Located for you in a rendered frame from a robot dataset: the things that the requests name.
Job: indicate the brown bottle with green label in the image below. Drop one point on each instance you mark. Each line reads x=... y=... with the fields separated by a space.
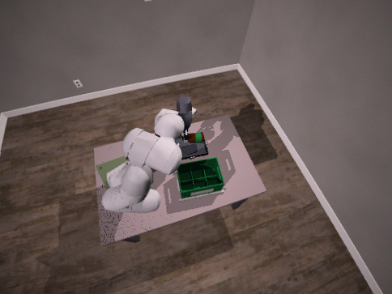
x=196 y=138

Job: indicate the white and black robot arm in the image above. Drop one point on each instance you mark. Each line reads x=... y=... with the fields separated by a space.
x=144 y=149

